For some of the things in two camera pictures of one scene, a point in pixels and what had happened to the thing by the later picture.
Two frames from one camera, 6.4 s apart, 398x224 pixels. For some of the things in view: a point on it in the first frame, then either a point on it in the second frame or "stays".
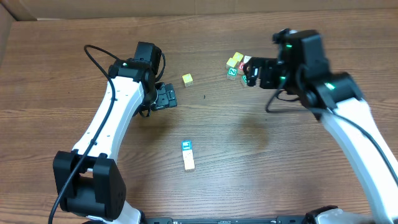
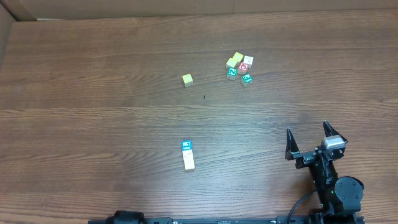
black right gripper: [258, 72] to [310, 155]
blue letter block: [186, 145] stays
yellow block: [189, 164] stays
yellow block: [188, 80] stays
